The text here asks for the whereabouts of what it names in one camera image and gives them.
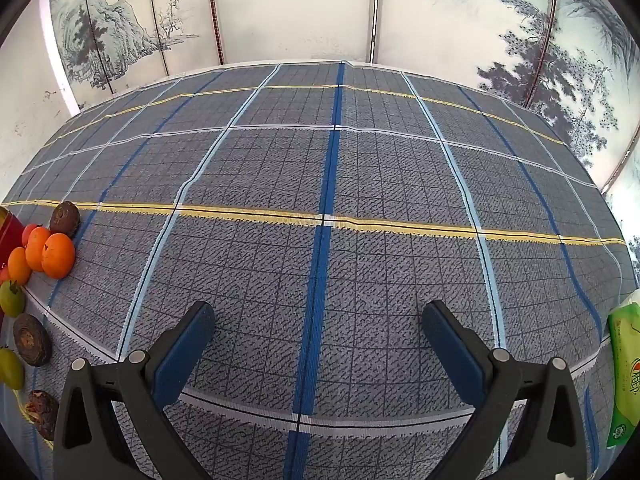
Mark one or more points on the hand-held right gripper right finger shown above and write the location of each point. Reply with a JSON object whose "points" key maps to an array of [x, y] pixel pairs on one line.
{"points": [[455, 350]]}

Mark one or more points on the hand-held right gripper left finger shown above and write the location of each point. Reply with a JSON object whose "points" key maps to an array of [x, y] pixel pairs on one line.
{"points": [[185, 355]]}

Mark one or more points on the dark brown round fruit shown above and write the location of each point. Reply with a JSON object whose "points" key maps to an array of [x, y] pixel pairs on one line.
{"points": [[65, 218], [31, 340], [44, 415]]}

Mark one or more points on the green oval fruit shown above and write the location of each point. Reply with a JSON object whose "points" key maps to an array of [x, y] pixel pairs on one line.
{"points": [[11, 298], [10, 367]]}

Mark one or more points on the medium orange mandarin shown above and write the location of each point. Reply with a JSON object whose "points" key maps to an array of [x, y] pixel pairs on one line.
{"points": [[35, 252]]}

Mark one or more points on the small orange mandarin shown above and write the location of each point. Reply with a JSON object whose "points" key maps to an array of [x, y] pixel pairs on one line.
{"points": [[19, 266]]}

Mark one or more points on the small red tomato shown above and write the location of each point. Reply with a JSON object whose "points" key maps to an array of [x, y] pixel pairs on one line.
{"points": [[29, 231], [2, 275]]}

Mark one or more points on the red metal tin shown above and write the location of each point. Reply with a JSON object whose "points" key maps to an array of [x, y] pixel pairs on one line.
{"points": [[9, 240]]}

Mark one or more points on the grey plaid blanket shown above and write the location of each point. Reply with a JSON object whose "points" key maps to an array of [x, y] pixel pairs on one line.
{"points": [[350, 290]]}

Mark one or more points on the large orange mandarin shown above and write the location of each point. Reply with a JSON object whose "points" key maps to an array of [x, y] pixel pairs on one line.
{"points": [[58, 256]]}

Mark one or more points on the green wet wipes pack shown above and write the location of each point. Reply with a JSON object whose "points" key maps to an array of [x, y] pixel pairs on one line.
{"points": [[625, 360]]}

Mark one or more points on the red striped pole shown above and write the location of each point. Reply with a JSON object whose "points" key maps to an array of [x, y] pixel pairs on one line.
{"points": [[216, 10]]}

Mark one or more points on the grey white pole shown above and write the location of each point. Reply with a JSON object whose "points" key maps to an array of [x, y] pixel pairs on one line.
{"points": [[374, 10]]}

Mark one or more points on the landscape painted screen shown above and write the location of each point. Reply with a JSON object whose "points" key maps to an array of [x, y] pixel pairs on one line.
{"points": [[300, 10]]}

